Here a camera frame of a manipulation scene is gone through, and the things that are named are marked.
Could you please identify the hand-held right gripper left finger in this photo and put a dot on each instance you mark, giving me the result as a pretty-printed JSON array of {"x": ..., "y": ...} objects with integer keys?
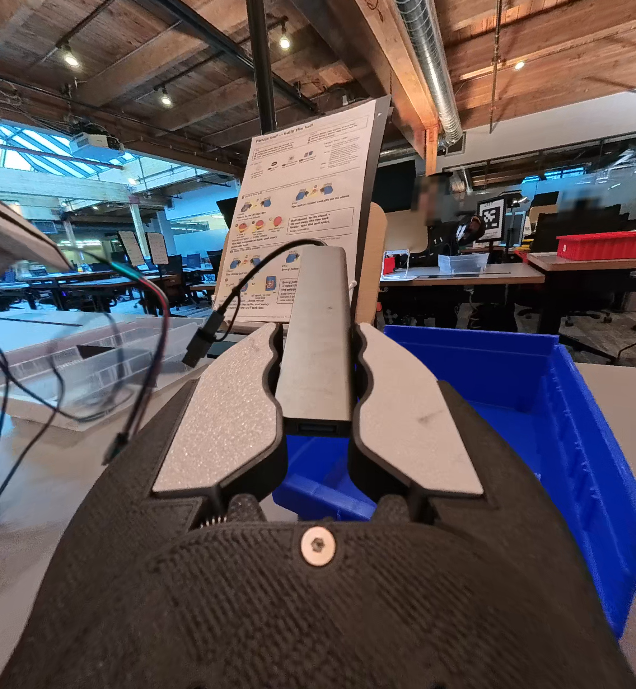
[{"x": 221, "y": 425}]

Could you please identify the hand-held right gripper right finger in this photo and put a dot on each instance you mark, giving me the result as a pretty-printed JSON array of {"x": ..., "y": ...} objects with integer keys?
[{"x": 415, "y": 430}]

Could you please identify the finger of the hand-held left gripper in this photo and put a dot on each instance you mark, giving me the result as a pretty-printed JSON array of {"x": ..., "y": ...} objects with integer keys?
[{"x": 11, "y": 237}]

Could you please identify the clear plastic bin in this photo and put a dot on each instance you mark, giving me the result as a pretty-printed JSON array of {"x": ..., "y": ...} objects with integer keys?
[{"x": 81, "y": 366}]

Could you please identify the blue plastic bin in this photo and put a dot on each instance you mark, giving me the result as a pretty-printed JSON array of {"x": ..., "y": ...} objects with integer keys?
[{"x": 565, "y": 430}]

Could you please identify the background wooden desk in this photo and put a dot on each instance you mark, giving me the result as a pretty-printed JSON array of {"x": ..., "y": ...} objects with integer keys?
[
  {"x": 592, "y": 264},
  {"x": 458, "y": 277}
]

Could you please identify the small instruction stand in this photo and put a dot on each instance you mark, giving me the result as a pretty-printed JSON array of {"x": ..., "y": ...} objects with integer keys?
[
  {"x": 157, "y": 247},
  {"x": 131, "y": 247}
]

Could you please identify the ceiling projector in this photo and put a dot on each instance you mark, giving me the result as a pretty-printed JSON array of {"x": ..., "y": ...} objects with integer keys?
[{"x": 96, "y": 144}]

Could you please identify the small clear box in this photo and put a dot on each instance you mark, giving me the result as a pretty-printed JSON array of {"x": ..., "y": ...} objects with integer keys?
[{"x": 463, "y": 264}]

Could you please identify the tan wooden board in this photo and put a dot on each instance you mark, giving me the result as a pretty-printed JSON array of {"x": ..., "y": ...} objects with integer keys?
[{"x": 374, "y": 253}]

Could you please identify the black and white tag board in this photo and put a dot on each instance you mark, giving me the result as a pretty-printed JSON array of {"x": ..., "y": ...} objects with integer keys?
[{"x": 491, "y": 218}]

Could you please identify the printed instruction sheet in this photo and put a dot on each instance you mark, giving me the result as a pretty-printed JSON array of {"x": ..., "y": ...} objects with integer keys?
[{"x": 307, "y": 183}]

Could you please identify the red plastic bin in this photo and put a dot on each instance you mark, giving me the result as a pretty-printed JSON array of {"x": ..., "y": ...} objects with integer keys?
[{"x": 603, "y": 246}]

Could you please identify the black ceiling pole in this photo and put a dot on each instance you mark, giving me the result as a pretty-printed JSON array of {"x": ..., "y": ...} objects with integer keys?
[{"x": 261, "y": 64}]

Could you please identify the silver ventilation duct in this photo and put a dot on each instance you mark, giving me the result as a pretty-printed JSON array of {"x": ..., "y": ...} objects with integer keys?
[{"x": 431, "y": 64}]

